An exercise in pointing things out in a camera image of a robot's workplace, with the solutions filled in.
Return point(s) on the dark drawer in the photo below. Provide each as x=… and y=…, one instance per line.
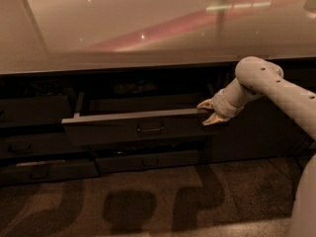
x=148, y=161
x=36, y=145
x=143, y=147
x=108, y=121
x=33, y=111
x=49, y=172

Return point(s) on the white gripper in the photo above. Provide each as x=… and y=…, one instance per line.
x=222, y=105

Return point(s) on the dark cabinet door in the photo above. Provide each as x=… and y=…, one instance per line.
x=261, y=130

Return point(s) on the items inside top drawer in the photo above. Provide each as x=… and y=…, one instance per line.
x=133, y=88

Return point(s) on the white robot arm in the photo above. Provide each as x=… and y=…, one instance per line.
x=254, y=78

